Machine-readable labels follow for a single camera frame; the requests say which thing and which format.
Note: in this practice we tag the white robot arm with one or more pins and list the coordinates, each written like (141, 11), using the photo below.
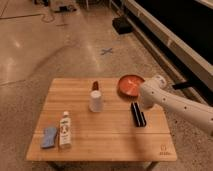
(152, 92)

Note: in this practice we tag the white glue bottle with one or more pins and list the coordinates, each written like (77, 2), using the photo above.
(65, 131)

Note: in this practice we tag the white paper cup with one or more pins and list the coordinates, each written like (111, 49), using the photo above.
(96, 103)

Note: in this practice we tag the orange round bowl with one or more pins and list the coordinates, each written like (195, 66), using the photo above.
(129, 85)

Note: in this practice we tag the black box on floor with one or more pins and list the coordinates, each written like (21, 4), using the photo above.
(121, 25)

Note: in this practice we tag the dark red small object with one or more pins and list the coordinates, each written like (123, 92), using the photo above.
(95, 86)

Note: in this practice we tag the wooden folding table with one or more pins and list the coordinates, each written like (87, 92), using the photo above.
(110, 135)

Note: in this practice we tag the black whiteboard eraser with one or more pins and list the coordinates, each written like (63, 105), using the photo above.
(138, 115)

